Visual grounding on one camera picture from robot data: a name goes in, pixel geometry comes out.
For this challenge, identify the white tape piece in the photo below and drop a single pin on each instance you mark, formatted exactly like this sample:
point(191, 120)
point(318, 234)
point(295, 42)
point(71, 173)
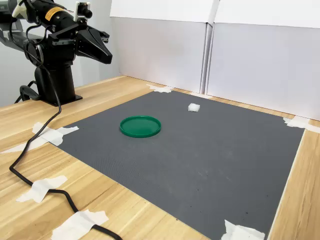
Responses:
point(237, 232)
point(75, 225)
point(295, 123)
point(40, 188)
point(53, 136)
point(160, 88)

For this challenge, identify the white tape wad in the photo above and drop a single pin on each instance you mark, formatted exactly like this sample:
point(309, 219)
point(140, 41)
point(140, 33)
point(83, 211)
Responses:
point(20, 10)

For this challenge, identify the small white plastic terminal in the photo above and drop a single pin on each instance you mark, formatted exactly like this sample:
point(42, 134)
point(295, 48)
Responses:
point(193, 107)

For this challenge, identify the white partition panel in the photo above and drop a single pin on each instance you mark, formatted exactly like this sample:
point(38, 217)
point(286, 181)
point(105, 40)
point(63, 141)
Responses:
point(262, 62)
point(162, 50)

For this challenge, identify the small white camera box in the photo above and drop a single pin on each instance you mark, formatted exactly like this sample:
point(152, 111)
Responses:
point(80, 10)

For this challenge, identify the round green lid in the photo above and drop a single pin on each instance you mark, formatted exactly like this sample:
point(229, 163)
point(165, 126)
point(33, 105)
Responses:
point(140, 127)

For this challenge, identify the dark grey mat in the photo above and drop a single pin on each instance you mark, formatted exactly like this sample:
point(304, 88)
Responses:
point(187, 170)

